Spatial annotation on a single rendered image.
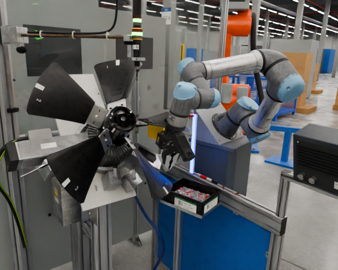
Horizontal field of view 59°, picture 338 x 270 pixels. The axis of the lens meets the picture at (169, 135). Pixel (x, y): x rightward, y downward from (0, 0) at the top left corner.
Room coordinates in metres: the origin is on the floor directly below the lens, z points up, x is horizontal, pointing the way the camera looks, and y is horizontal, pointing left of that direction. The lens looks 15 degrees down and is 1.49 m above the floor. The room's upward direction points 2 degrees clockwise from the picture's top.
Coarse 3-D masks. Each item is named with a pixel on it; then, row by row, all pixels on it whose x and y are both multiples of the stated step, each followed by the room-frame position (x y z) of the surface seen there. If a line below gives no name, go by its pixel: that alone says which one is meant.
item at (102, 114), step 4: (96, 104) 1.21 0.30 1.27; (92, 108) 1.21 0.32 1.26; (96, 108) 1.21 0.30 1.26; (100, 108) 1.22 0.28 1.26; (104, 108) 1.22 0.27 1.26; (92, 112) 1.21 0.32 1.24; (96, 112) 1.21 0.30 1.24; (100, 112) 1.22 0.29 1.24; (104, 112) 1.22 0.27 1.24; (92, 116) 1.21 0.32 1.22; (100, 116) 1.22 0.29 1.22; (104, 116) 1.22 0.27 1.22; (88, 120) 1.21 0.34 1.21; (92, 120) 1.21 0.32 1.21; (96, 120) 1.22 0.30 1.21; (100, 120) 1.22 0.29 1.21; (92, 124) 1.21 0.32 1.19; (96, 124) 1.22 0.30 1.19; (100, 124) 1.22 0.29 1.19
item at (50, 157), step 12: (84, 144) 1.05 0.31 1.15; (96, 144) 1.10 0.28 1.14; (48, 156) 0.95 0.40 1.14; (60, 156) 0.97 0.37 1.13; (72, 156) 1.00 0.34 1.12; (84, 156) 1.04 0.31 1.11; (96, 156) 1.10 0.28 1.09; (60, 168) 0.96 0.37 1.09; (72, 168) 0.99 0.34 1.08; (84, 168) 1.04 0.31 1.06; (96, 168) 1.10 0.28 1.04; (60, 180) 0.95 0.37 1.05; (72, 180) 0.98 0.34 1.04; (84, 180) 1.03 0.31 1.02; (72, 192) 0.97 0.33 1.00; (84, 192) 1.02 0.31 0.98
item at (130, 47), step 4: (124, 36) 1.30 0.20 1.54; (128, 36) 1.29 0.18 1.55; (124, 40) 1.30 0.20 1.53; (128, 40) 1.29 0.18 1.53; (132, 40) 1.31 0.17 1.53; (124, 44) 1.29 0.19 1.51; (128, 44) 1.29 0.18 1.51; (132, 44) 1.30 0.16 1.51; (128, 48) 1.29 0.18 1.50; (132, 48) 1.30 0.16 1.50; (128, 52) 1.29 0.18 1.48; (132, 52) 1.30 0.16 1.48; (128, 56) 1.29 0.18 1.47; (132, 56) 1.30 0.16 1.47; (132, 60) 1.27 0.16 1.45; (136, 60) 1.26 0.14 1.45; (140, 60) 1.27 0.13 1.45; (144, 60) 1.28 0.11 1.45
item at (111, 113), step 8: (112, 112) 1.19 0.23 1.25; (120, 112) 1.21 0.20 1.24; (128, 112) 1.24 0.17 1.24; (104, 120) 1.23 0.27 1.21; (112, 120) 1.16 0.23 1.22; (120, 120) 1.19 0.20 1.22; (128, 120) 1.21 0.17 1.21; (136, 120) 1.22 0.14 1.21; (104, 128) 1.20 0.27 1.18; (112, 128) 1.16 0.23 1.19; (120, 128) 1.16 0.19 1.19; (128, 128) 1.18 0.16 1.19; (112, 136) 1.19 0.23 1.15; (120, 136) 1.18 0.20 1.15; (128, 136) 1.28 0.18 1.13; (112, 144) 1.21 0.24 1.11; (120, 144) 1.23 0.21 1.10
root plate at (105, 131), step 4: (104, 132) 1.15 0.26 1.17; (108, 132) 1.17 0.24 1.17; (100, 136) 1.13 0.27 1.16; (108, 136) 1.18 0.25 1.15; (100, 140) 1.13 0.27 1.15; (104, 140) 1.15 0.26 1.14; (108, 140) 1.18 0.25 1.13; (104, 144) 1.15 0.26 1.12; (108, 144) 1.18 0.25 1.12; (104, 148) 1.16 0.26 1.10
